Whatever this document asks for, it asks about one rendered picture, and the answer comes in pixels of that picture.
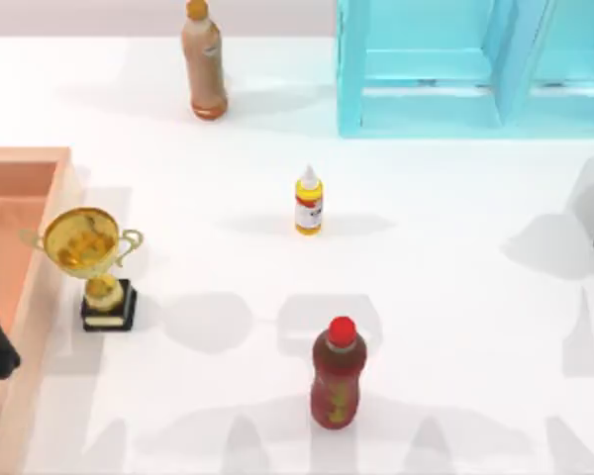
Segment small yellow bottle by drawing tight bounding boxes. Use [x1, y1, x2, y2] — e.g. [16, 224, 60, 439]
[293, 163, 325, 238]

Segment red bottle with red cap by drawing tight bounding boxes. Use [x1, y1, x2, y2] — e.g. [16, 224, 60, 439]
[310, 316, 369, 431]

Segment light blue rack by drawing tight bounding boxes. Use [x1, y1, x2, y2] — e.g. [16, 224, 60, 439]
[335, 0, 594, 141]

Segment tall orange-brown bottle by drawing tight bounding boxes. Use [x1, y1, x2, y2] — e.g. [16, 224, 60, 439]
[180, 0, 230, 122]

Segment gold trophy on black base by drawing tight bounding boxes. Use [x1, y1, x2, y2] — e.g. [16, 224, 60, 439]
[19, 206, 146, 333]

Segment shallow salmon-coloured box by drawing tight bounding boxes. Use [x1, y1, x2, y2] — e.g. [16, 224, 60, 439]
[0, 146, 83, 475]

